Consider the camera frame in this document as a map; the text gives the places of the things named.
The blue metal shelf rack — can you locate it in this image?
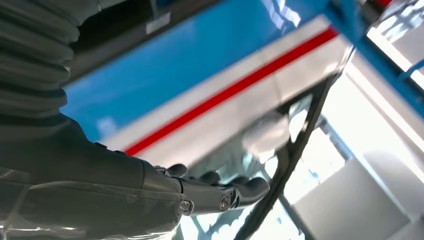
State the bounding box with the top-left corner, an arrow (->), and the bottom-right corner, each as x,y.
61,0 -> 424,143

